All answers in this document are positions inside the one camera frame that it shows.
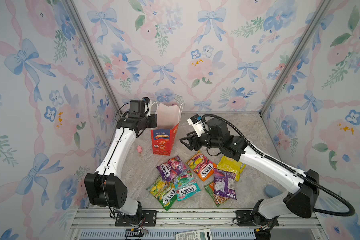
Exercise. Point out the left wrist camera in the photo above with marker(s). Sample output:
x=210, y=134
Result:
x=147, y=106

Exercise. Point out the purple Fox's candy bag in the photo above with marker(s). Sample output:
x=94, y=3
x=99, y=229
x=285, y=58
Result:
x=171, y=168

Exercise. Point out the blue grey cloth roll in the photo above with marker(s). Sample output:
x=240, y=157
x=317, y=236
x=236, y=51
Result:
x=271, y=191

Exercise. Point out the yellow snack packet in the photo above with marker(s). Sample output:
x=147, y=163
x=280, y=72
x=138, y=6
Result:
x=232, y=166

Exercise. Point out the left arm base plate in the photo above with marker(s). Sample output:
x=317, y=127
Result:
x=144, y=218

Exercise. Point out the green noodle snack packet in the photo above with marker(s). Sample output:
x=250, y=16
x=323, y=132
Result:
x=218, y=200

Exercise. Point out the white calculator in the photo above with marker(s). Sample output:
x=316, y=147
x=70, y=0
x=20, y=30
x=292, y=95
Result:
x=204, y=234

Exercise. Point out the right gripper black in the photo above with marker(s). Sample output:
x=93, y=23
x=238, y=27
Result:
x=191, y=143

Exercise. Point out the red paper gift bag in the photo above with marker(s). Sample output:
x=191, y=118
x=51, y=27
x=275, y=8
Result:
x=163, y=136

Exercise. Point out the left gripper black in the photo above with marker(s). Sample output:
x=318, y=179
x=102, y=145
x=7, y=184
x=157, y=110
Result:
x=153, y=117

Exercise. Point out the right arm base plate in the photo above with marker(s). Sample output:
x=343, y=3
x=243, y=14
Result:
x=249, y=218

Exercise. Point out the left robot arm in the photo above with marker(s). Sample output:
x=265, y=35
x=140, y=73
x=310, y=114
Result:
x=105, y=187

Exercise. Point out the green Fox's candy bag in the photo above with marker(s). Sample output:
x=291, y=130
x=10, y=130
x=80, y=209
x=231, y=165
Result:
x=164, y=192

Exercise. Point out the orange Fox's candy bag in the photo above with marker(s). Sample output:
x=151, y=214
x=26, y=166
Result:
x=202, y=166

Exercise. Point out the teal Fox's candy bag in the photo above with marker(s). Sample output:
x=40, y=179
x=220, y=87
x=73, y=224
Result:
x=186, y=185

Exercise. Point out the purple white snack packet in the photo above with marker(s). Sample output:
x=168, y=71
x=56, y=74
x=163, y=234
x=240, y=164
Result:
x=225, y=184

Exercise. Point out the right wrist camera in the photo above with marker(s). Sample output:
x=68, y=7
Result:
x=200, y=127

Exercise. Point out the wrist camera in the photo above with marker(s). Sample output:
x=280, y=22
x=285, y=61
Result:
x=200, y=127
x=147, y=106

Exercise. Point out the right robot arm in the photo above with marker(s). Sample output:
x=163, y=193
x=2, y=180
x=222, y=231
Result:
x=299, y=197

